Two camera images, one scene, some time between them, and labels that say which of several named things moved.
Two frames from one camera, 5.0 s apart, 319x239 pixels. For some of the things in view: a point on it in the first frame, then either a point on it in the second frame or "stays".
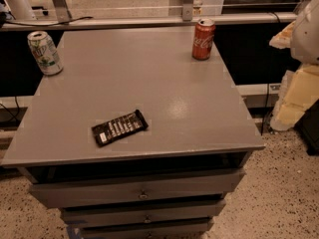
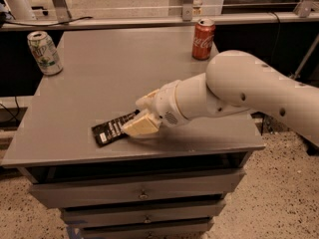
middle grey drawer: x=183 y=212 stays
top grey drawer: x=210 y=184 stays
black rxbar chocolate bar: x=112 y=130 stays
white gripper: x=307 y=37 → x=164 y=103
